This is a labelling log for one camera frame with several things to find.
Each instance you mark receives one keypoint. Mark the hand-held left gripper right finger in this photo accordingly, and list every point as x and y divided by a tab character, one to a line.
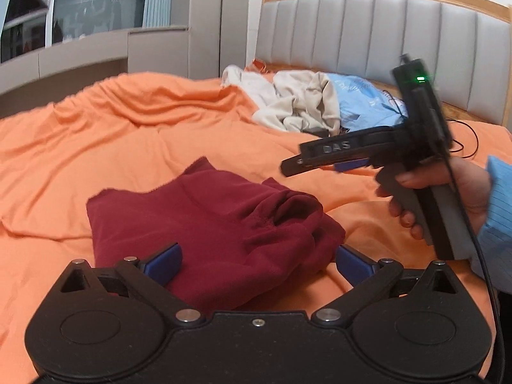
352	264

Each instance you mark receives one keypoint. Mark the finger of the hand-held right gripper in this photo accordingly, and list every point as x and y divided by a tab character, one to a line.
351	166
308	164

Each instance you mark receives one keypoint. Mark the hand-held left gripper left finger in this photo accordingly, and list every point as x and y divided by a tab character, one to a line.
164	263

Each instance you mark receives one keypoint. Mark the dark red shirt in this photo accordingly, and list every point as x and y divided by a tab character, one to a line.
220	224

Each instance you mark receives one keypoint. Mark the person's right forearm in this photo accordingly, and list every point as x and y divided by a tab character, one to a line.
498	216

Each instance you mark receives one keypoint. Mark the person's right hand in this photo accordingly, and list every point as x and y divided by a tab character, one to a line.
468	184

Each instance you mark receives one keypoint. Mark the light blue plastic bag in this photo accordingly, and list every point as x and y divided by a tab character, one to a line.
360	104

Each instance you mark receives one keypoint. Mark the beige garment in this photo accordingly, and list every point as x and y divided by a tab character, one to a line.
296	100

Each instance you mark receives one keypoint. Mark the orange blanket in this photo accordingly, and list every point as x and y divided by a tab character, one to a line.
100	148

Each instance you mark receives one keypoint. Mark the tall grey cabinet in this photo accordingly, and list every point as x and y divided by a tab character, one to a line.
218	20

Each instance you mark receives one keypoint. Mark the grey window bench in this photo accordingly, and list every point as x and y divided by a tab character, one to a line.
80	56

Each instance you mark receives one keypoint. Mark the window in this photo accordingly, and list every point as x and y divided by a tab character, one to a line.
96	8

